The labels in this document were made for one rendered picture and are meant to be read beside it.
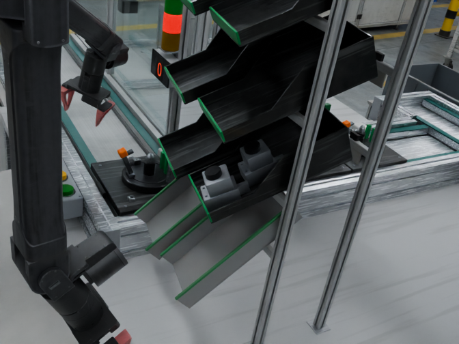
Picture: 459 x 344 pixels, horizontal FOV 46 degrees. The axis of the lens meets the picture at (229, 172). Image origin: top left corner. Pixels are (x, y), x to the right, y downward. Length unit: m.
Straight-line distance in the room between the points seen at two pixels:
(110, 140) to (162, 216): 0.57
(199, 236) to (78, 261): 0.37
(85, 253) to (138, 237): 0.51
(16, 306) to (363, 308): 0.79
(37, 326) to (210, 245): 0.39
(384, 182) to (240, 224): 0.77
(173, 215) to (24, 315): 0.37
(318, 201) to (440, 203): 0.48
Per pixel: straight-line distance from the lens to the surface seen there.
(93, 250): 0.82
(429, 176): 1.92
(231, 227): 1.10
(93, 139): 1.74
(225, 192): 0.94
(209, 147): 1.10
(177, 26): 1.49
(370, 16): 7.43
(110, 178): 1.45
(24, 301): 1.27
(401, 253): 1.59
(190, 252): 1.13
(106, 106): 1.47
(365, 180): 1.04
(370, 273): 1.48
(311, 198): 1.57
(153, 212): 1.24
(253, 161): 0.95
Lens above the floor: 1.74
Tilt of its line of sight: 30 degrees down
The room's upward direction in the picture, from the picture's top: 10 degrees clockwise
